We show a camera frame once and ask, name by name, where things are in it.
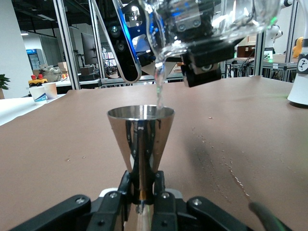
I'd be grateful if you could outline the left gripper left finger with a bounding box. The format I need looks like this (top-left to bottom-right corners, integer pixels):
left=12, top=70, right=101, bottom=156
left=9, top=170, right=132, bottom=231

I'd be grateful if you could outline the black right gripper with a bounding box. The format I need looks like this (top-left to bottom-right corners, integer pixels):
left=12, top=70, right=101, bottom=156
left=129, top=0, right=244, bottom=88

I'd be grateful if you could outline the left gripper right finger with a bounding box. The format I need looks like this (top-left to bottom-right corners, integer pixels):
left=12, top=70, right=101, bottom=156
left=151, top=170, right=250, bottom=231

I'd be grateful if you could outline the clear glass beaker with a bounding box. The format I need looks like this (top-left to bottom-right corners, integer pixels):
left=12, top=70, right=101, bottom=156
left=138, top=0, right=282, bottom=71

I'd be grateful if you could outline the steel double jigger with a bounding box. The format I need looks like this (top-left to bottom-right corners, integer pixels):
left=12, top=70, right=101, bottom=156
left=106, top=104, right=175, bottom=231

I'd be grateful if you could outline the printed paper cup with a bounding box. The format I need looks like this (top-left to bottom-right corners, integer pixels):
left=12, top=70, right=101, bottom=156
left=28, top=86, right=48, bottom=106

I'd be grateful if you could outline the plain paper cup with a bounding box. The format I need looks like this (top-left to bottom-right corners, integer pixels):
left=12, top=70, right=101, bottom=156
left=42, top=82, right=58, bottom=100

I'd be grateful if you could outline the yellow plush toy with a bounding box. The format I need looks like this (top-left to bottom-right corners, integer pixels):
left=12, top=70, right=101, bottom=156
left=292, top=37, right=304, bottom=59

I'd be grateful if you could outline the black standing monitor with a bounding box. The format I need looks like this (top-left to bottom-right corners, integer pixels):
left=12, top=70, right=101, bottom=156
left=80, top=32, right=97, bottom=67

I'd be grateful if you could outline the yellow emergency stop box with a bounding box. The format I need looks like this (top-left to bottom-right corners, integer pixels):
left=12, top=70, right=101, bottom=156
left=28, top=74, right=49, bottom=88

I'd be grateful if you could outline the grey bag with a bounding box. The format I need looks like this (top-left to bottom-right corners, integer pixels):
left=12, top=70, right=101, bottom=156
left=39, top=64, right=65, bottom=83

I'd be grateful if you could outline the green potted plant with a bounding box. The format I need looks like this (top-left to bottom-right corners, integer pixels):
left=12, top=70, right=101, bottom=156
left=0, top=74, right=12, bottom=100

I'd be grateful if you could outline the blue drinks fridge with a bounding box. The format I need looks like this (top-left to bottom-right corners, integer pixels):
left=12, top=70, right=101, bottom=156
left=26, top=49, right=46, bottom=71

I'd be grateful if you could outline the aluminium frame post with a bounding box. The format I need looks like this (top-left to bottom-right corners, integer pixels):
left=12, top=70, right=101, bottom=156
left=52, top=0, right=82, bottom=91
left=88, top=0, right=106, bottom=80
left=254, top=31, right=268, bottom=78
left=283, top=0, right=300, bottom=64

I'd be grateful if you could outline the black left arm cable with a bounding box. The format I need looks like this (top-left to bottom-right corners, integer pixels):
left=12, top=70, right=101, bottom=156
left=249, top=201, right=293, bottom=231

